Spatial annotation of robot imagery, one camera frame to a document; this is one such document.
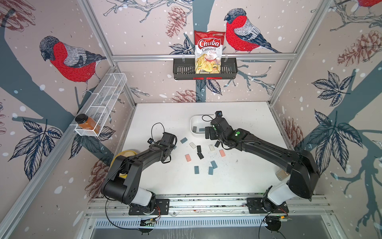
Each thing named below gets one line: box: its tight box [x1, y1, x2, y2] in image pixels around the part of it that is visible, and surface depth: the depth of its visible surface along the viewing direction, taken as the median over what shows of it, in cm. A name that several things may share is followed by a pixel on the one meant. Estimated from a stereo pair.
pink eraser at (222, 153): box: [218, 149, 226, 158], surface depth 95 cm
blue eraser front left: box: [193, 165, 200, 175], surface depth 88 cm
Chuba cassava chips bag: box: [193, 30, 226, 75], surface depth 87 cm
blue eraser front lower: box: [208, 166, 214, 176], surface depth 87 cm
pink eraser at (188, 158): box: [185, 153, 192, 163], surface depth 93 cm
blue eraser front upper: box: [210, 160, 218, 169], surface depth 90 cm
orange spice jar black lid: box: [75, 113, 101, 134], surface depth 62 cm
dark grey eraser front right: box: [204, 126, 210, 139], surface depth 77 cm
